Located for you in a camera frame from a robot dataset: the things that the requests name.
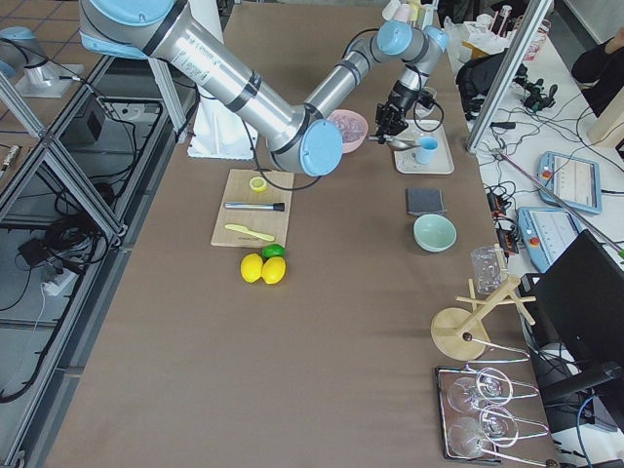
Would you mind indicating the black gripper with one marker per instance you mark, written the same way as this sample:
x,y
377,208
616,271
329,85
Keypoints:
x,y
401,97

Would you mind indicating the stainless steel ice scoop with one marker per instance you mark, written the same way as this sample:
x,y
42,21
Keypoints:
x,y
395,143

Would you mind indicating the pink bowl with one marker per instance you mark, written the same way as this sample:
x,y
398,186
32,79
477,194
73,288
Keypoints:
x,y
348,147

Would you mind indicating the pile of clear ice cubes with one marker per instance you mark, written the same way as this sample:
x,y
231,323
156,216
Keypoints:
x,y
350,127

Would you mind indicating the light blue cup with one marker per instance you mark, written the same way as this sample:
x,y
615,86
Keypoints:
x,y
425,153

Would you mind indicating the grey folded cloth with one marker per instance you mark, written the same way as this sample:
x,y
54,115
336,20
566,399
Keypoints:
x,y
424,201

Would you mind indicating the mint green bowl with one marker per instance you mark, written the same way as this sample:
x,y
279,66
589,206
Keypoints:
x,y
434,233

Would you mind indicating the bamboo cutting board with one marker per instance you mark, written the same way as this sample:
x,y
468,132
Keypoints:
x,y
273,223

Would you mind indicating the steel muddler black tip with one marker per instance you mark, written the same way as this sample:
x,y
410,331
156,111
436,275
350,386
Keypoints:
x,y
241,206

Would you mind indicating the half lemon slice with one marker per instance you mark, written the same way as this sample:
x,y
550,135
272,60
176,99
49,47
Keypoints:
x,y
258,184

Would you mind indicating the green lime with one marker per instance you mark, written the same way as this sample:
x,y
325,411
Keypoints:
x,y
273,250

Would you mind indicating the yellow lemon lower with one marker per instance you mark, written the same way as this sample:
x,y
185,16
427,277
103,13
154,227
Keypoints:
x,y
273,270

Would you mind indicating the yellow lemon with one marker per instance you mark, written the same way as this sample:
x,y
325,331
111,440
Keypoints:
x,y
251,267
273,270

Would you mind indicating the yellow plastic knife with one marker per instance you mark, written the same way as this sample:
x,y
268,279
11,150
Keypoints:
x,y
247,231

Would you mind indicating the blue teach pendant near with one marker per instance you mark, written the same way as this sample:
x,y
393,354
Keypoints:
x,y
546,233

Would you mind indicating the blue teach pendant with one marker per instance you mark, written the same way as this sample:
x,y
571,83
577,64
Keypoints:
x,y
546,233
577,181

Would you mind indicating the blue teach pendant far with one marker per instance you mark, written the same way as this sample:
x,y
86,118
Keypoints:
x,y
577,181

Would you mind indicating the yellow lemon upper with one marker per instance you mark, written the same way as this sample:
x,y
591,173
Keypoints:
x,y
251,267

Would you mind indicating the wooden mug tree stand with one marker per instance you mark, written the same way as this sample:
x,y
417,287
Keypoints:
x,y
459,333

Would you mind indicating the black monitor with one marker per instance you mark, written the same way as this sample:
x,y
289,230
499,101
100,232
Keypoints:
x,y
582,295

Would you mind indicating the black tray with glasses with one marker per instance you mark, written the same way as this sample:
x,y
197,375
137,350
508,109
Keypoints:
x,y
477,425

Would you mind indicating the aluminium frame post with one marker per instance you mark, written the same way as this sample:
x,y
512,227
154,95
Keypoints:
x,y
536,12

